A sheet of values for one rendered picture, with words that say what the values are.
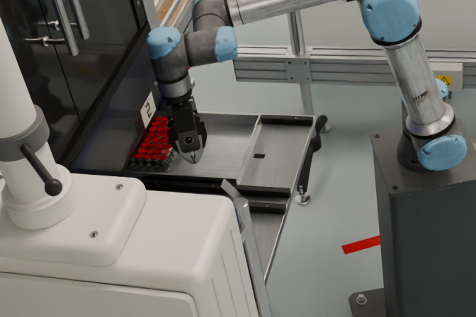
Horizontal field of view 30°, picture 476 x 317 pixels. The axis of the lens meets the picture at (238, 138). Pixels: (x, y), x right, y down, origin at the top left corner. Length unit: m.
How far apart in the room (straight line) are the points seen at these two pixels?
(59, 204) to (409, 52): 1.02
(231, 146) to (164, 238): 1.20
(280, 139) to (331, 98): 1.59
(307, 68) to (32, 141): 2.22
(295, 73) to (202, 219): 2.13
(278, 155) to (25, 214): 1.21
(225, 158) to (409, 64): 0.60
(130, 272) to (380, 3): 0.93
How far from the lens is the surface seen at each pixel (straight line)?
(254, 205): 2.17
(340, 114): 3.86
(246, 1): 2.03
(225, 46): 1.93
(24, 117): 1.14
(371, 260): 3.23
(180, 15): 2.88
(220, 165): 2.33
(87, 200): 1.25
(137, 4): 2.28
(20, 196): 1.22
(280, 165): 2.30
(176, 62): 1.94
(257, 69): 3.35
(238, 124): 2.45
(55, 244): 1.20
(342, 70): 3.26
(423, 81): 2.05
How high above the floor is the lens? 2.38
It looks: 39 degrees down
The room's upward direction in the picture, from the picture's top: 11 degrees counter-clockwise
